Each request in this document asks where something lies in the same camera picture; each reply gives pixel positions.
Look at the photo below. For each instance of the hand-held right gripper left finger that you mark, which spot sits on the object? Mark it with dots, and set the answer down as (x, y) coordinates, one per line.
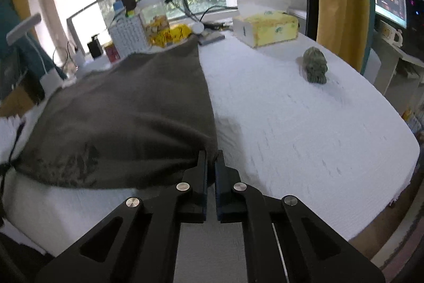
(198, 196)

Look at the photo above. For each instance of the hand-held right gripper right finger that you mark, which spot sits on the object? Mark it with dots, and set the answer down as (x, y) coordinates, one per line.
(225, 200)

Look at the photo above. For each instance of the dark brown t-shirt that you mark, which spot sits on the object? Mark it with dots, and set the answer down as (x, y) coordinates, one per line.
(132, 110)

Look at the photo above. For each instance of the green stone figurine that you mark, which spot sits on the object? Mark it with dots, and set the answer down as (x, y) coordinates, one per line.
(315, 66)

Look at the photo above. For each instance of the yellow snack bag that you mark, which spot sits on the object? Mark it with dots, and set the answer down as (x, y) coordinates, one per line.
(172, 36)

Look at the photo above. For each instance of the red can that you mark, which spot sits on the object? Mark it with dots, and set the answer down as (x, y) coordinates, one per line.
(112, 52)

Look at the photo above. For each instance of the white power strip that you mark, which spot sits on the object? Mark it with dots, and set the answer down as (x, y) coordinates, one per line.
(92, 66)

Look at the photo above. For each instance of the white roll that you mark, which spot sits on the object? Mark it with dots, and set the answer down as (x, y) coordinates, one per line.
(198, 27)

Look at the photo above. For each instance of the white perforated basket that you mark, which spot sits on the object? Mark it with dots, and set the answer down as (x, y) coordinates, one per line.
(129, 36)

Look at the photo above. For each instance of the yellow tissue box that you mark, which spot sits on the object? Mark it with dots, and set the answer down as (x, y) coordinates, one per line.
(268, 27)

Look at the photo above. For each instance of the black charger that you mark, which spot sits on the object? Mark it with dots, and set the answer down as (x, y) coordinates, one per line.
(95, 47)

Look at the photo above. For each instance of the white charger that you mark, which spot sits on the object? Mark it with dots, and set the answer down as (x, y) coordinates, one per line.
(79, 58)

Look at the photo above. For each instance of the clear snack jar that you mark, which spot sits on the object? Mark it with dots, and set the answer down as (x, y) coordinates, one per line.
(154, 17)

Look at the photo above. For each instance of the white desk lamp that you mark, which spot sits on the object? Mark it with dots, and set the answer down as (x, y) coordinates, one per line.
(51, 80)

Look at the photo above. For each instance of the white garment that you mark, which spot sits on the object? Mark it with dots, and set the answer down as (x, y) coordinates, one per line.
(8, 127)

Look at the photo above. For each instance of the cardboard box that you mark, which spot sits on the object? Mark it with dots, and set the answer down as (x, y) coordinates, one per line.
(20, 100)

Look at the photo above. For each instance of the blue-capped bottle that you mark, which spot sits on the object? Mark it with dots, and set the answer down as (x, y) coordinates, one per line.
(118, 9)

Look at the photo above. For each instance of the white side desk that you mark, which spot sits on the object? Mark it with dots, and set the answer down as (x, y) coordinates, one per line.
(384, 67)

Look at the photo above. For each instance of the white mug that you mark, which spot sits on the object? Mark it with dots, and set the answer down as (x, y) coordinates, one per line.
(389, 34)

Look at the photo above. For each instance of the black computer tower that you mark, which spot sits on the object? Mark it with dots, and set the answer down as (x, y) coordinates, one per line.
(415, 11)

